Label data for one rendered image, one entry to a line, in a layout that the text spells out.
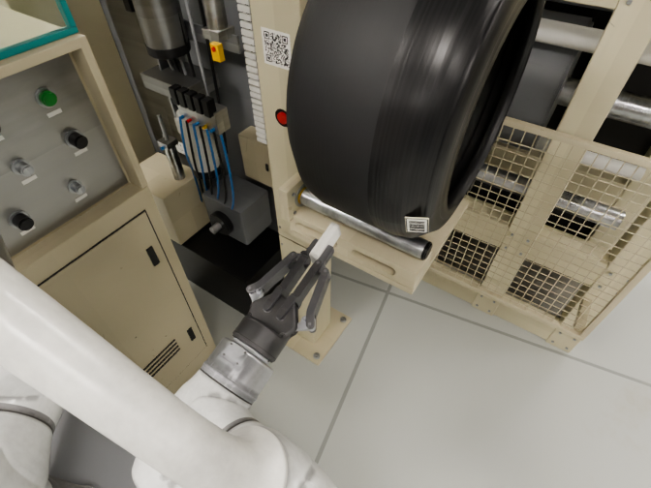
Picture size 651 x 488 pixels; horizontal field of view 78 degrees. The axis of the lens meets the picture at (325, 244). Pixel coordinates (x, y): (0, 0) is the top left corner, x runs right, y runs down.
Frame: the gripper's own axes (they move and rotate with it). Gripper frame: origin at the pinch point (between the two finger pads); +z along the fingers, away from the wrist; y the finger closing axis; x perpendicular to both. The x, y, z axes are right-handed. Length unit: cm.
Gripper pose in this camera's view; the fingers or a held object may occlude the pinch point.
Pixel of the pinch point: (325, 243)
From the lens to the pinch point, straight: 65.7
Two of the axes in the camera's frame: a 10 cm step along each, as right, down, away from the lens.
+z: 5.4, -7.7, 3.5
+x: 1.4, 4.9, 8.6
